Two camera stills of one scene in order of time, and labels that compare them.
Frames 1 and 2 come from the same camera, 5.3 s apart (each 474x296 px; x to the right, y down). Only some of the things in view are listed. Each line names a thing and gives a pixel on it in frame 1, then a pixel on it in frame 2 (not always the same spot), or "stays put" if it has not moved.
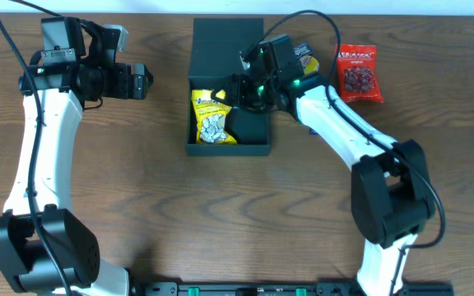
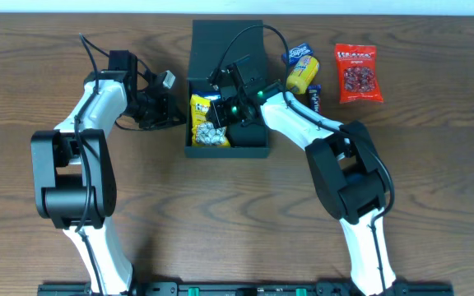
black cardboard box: x=216 y=47 stays put
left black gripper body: x=138 y=80 -> x=164 y=113
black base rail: x=285 y=289 stays put
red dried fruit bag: x=358 y=73 stays put
